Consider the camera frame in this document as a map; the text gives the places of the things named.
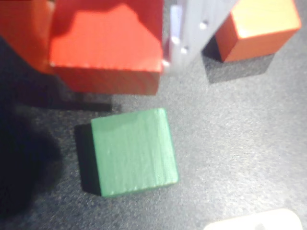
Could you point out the green wooden cube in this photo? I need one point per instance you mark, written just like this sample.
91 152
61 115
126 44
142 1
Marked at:
134 153

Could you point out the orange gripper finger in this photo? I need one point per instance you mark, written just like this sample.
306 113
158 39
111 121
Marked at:
24 28

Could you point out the orange wooden cube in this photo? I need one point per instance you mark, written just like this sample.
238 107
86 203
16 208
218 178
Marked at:
259 28

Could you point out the red wooden cube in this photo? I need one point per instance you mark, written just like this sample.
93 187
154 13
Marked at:
108 48

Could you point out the white face sticker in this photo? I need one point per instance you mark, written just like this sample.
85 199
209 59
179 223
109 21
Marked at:
259 221

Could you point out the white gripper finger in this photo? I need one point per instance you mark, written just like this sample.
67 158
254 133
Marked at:
192 28

